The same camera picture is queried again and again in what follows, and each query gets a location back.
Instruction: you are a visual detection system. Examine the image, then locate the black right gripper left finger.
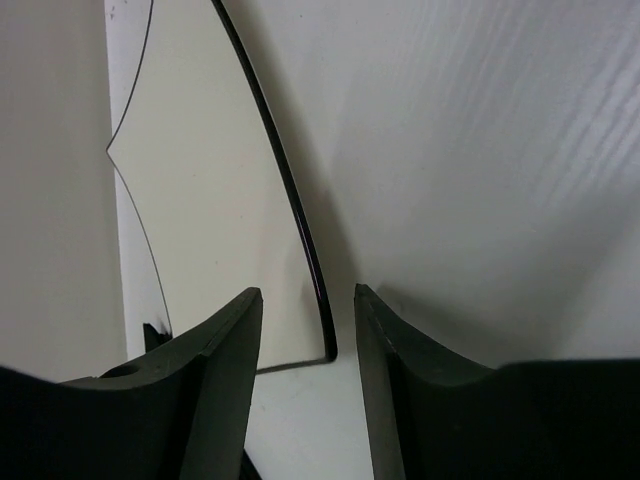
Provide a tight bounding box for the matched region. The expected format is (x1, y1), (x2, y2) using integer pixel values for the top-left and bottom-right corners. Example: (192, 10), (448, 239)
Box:
(1, 287), (263, 479)

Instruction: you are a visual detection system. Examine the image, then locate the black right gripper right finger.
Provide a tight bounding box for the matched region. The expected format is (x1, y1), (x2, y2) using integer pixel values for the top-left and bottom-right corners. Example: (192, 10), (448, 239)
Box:
(354, 284), (639, 479)

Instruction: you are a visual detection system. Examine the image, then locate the white square plate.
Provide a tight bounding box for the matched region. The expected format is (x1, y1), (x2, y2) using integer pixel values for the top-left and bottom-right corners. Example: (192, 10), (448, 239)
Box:
(107, 1), (338, 372)

